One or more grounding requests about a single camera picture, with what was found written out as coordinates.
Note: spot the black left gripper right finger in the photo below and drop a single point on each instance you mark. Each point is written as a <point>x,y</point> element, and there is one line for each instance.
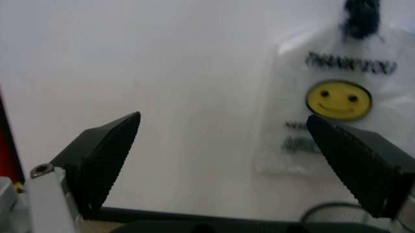
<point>360,157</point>

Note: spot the grey box with yellow button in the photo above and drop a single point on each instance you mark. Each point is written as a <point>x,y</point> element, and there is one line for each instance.
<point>8,194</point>

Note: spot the dark wall hook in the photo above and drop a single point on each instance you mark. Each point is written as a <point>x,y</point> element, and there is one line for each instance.
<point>360,18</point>

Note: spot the clear smiley garbage bag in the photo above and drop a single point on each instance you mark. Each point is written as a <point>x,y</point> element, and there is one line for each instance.
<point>337,80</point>

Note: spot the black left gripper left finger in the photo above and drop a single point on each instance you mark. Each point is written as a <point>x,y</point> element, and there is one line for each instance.
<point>100,157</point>

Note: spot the black baseboard strip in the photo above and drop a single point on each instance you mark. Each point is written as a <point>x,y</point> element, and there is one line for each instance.
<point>194,213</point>

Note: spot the red and black panel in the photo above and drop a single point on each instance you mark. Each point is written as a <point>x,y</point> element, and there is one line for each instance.
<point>8,145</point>

